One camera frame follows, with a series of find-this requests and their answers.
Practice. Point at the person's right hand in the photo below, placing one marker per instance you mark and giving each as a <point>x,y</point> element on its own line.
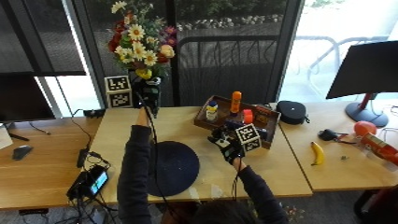
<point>226,145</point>

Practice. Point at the person's left hand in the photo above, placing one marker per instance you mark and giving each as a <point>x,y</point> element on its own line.
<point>145,93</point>

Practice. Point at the brown wooden tray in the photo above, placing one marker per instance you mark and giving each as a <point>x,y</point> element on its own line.
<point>232,123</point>

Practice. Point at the right glove marker cube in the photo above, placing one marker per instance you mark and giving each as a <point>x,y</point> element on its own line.
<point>249,137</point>

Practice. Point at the glove marker cube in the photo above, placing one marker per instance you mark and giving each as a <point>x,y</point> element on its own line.
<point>118,92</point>
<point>249,137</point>

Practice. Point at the white bottle with blue cap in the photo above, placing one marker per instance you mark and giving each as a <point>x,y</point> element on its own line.
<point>212,111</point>

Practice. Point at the left glove marker cube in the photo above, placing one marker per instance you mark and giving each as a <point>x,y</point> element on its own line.
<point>118,92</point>

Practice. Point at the dark blue box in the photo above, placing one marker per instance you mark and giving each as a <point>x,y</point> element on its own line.
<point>262,133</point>

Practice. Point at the tall orange bottle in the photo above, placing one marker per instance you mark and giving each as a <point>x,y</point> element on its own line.
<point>236,102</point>

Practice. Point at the brown printed box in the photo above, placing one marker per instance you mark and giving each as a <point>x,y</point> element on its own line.
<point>262,115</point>

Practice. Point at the dark round mat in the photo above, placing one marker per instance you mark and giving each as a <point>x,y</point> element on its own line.
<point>173,169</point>

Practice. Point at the colourful flower bouquet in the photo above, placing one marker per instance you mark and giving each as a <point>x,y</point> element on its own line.
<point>140,40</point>

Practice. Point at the small black desk clamp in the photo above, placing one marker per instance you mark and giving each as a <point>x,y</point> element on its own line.
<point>93,113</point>

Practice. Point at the black round case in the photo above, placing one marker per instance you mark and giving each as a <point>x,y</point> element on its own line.
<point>291,112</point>

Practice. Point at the black metal chair outside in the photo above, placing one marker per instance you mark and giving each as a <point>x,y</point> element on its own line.
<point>228,62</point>

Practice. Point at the yellow banana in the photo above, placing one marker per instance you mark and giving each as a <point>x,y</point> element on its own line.
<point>318,153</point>

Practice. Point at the black and red clamp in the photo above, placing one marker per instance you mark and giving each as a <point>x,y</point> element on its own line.
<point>329,135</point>

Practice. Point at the black power adapter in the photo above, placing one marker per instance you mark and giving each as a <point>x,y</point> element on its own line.
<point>82,157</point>

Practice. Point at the black device with lit screen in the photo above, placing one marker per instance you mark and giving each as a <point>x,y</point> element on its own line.
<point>90,183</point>

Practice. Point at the orange ball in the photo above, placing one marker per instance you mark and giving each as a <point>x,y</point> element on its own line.
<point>365,128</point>

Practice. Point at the grey metal rack outside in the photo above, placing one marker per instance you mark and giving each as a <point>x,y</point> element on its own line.
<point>331,54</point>

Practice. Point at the black computer mouse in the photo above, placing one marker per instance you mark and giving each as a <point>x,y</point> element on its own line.
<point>21,152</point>

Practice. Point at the white paper sheet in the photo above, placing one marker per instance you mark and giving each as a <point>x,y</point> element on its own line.
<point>4,137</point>

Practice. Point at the red tube can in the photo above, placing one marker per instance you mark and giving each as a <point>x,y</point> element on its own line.
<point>381,148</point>

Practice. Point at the large black monitor with stand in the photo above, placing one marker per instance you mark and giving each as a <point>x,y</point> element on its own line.
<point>366,70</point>

